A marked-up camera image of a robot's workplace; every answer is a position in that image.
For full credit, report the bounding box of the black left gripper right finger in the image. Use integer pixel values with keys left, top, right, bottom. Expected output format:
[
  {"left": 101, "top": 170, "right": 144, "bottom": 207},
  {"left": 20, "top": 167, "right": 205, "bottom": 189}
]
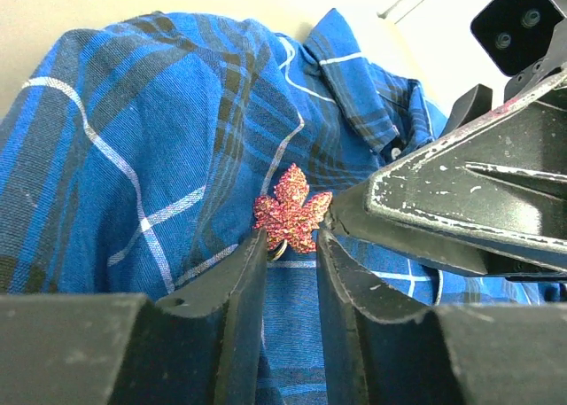
[{"left": 316, "top": 231, "right": 566, "bottom": 404}]

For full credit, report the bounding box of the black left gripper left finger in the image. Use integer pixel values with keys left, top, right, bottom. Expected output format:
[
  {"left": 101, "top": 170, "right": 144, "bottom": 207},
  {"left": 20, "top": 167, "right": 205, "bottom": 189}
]
[{"left": 1, "top": 230, "right": 267, "bottom": 404}]

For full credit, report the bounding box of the red maple leaf brooch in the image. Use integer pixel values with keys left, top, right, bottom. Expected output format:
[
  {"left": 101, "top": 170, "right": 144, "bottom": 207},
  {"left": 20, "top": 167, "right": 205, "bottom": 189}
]
[{"left": 253, "top": 164, "right": 333, "bottom": 261}]

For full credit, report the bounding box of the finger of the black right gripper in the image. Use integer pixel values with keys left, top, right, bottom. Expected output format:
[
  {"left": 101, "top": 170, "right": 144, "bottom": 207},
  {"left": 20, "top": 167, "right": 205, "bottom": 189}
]
[
  {"left": 325, "top": 71, "right": 566, "bottom": 282},
  {"left": 444, "top": 84, "right": 493, "bottom": 133}
]

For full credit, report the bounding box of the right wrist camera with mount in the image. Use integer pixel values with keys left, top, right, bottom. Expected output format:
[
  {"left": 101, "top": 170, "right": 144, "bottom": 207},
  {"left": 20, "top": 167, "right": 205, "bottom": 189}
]
[{"left": 470, "top": 0, "right": 566, "bottom": 101}]

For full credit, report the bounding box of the blue plaid button shirt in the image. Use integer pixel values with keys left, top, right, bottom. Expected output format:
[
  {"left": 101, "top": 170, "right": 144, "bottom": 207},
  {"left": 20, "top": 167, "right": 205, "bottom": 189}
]
[{"left": 1, "top": 11, "right": 566, "bottom": 404}]

